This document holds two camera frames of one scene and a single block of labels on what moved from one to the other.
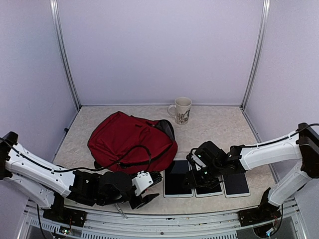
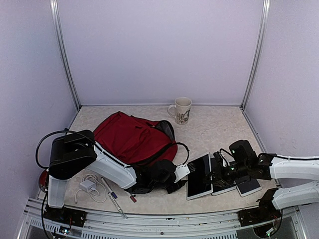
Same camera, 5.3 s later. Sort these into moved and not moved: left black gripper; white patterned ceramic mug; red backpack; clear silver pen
Moved: left black gripper
Not moved: white patterned ceramic mug; red backpack; clear silver pen
